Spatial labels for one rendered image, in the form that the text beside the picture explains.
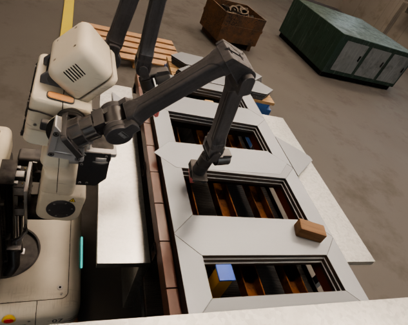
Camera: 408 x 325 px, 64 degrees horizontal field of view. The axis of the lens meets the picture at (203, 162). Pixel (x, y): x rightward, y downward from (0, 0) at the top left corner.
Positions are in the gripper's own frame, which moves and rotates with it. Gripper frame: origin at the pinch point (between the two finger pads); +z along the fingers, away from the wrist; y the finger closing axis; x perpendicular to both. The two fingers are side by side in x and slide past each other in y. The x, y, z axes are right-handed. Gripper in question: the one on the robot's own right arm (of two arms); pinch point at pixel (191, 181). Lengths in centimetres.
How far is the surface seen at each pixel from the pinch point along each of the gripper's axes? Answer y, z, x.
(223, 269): -41.4, -11.5, -2.7
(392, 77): 375, 158, -525
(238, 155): 21.8, 6.2, -30.1
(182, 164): 10.2, 2.9, 2.2
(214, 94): 83, 23, -34
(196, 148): 22.7, 6.1, -7.1
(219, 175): 7.3, 4.3, -16.2
